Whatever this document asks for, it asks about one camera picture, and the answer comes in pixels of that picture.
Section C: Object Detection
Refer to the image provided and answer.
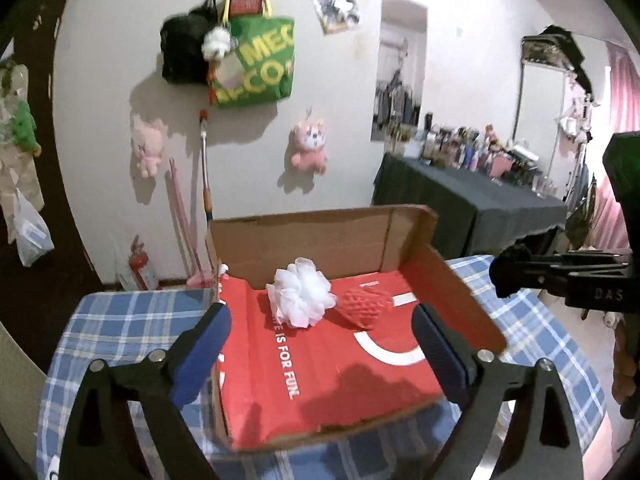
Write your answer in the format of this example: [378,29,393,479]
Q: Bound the person's right hand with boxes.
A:
[612,310,640,418]

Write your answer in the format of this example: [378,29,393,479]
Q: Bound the wall mirror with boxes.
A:
[371,0,430,142]

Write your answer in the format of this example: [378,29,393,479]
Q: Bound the metal rack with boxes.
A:
[515,25,601,196]

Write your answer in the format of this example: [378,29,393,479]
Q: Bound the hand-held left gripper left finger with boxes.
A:
[59,302,233,480]

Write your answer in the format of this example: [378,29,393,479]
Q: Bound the table with dark cloth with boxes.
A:
[372,152,568,261]

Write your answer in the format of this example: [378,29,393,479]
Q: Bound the row of bottles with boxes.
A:
[387,112,558,196]

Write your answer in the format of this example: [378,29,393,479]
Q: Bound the green plush toy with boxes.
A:
[10,100,41,156]

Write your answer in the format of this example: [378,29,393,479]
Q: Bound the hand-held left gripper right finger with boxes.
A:
[411,304,586,480]

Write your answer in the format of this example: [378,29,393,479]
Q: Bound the white plastic bag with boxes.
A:
[12,187,55,267]

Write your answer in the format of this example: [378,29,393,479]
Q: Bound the pale pink plush toy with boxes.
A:
[131,112,168,179]

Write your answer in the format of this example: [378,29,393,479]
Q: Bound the mop with orange grip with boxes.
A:
[199,110,215,241]

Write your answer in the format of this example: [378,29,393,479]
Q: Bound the dark bag on rack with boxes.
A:
[522,25,593,86]

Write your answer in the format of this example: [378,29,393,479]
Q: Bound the red fire extinguisher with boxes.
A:
[129,240,151,291]

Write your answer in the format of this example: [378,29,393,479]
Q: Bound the pink broom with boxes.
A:
[167,157,216,288]

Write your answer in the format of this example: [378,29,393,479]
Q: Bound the pink curtain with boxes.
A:
[597,42,640,251]

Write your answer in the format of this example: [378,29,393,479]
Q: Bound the black bag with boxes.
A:
[160,0,221,85]

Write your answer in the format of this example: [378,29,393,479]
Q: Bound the clear plastic bags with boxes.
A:
[0,60,45,231]

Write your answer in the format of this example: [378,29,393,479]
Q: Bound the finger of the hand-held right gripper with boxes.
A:
[489,244,629,297]

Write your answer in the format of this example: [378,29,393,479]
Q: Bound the red foam net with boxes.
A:
[334,287,393,331]

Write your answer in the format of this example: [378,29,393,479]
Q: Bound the dark wooden door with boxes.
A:
[0,0,121,376]

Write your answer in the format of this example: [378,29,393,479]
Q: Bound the hanging grey cloth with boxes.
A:
[565,170,601,251]

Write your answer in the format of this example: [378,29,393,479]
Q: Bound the white fluffy plush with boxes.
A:
[201,25,236,61]

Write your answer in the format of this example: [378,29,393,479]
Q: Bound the white bath pouf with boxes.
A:
[265,257,338,330]

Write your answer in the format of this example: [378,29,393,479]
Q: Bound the cardboard box with red lining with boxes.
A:
[205,204,508,453]

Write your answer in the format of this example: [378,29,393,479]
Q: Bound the blue plaid tablecloth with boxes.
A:
[37,255,608,480]

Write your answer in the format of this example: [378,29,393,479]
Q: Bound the photo wall poster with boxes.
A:
[306,0,361,36]

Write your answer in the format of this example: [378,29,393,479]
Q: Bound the green tote bag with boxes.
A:
[207,0,297,109]

